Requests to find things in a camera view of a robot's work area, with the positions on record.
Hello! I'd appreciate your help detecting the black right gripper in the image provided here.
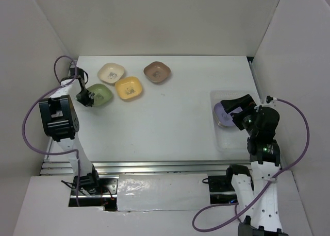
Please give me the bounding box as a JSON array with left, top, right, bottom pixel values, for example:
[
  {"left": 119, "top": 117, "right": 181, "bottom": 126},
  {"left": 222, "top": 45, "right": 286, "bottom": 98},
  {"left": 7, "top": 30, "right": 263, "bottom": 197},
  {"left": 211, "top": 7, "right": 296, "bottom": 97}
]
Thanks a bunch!
[{"left": 221, "top": 93, "right": 259, "bottom": 135}]

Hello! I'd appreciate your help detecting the purple plate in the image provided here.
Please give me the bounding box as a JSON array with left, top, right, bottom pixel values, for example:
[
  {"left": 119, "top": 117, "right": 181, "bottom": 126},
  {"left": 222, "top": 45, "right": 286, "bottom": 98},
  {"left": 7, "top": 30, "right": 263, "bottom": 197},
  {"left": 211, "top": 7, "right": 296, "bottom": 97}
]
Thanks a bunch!
[{"left": 213, "top": 103, "right": 233, "bottom": 122}]

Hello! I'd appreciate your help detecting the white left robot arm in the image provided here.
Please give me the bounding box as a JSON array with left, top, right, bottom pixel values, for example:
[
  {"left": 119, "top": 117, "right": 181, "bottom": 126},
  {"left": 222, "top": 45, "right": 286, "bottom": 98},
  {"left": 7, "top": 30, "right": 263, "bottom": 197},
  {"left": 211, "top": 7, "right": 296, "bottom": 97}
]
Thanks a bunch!
[{"left": 38, "top": 68, "right": 102, "bottom": 195}]

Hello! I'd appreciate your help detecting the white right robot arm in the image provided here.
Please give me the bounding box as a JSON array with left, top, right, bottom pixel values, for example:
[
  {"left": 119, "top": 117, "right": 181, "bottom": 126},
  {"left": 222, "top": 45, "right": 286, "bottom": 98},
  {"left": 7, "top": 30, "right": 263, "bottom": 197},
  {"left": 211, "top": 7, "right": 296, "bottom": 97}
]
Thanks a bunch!
[{"left": 221, "top": 94, "right": 285, "bottom": 235}]

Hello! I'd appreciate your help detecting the clear plastic bin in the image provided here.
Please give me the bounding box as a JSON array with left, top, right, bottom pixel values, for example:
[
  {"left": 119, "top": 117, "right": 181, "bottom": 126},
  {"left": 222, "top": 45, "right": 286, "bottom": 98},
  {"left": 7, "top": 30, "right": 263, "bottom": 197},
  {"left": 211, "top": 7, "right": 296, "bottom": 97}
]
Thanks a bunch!
[{"left": 210, "top": 90, "right": 260, "bottom": 156}]

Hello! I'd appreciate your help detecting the cream plate back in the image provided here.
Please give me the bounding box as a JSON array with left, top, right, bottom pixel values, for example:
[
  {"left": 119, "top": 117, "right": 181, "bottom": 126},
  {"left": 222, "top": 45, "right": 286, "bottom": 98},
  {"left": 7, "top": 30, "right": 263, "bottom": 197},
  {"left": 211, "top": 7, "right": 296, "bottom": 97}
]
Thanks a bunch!
[{"left": 97, "top": 63, "right": 125, "bottom": 85}]

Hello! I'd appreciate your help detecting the yellow plate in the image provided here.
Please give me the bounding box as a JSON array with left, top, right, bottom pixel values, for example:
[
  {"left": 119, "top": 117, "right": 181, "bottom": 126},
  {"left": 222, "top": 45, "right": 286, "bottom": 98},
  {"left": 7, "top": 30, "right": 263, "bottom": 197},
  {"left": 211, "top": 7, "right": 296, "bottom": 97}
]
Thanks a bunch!
[{"left": 115, "top": 76, "right": 143, "bottom": 100}]

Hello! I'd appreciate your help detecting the brown plate back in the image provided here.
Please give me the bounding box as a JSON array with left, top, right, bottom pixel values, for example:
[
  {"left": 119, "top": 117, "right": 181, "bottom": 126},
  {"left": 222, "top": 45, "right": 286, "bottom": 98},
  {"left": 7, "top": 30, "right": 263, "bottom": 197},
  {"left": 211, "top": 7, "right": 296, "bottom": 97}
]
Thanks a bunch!
[{"left": 143, "top": 61, "right": 171, "bottom": 83}]

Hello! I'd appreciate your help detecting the white cover panel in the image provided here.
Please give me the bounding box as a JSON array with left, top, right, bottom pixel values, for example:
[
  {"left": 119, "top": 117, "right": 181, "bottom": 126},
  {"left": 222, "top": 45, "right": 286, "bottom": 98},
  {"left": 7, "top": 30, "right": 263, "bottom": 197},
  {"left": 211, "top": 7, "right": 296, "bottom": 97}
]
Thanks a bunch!
[{"left": 117, "top": 174, "right": 210, "bottom": 211}]

